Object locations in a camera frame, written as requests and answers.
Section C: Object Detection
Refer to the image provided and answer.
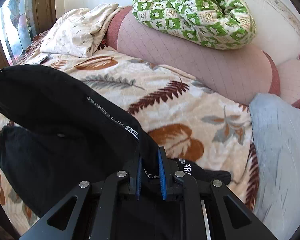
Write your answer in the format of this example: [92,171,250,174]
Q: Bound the wooden glass wardrobe door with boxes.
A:
[0,0,56,69]

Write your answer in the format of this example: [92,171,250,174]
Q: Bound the brown quilted bedspread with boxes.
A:
[16,29,50,65]

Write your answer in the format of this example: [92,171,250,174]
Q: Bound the white leaf print pillow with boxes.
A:
[40,3,123,57]

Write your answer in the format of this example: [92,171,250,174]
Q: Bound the green white patterned quilt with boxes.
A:
[132,0,256,50]

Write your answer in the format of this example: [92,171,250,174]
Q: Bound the pink quilted headboard cushion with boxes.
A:
[106,7,280,104]

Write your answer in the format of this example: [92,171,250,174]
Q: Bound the black pants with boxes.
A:
[0,64,233,240]

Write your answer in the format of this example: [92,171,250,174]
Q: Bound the leaf pattern plush blanket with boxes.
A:
[0,45,261,235]

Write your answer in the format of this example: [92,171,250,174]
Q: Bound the pink quilted side cushion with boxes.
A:
[277,54,300,109]

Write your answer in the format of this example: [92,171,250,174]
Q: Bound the light blue pillow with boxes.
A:
[249,93,300,239]

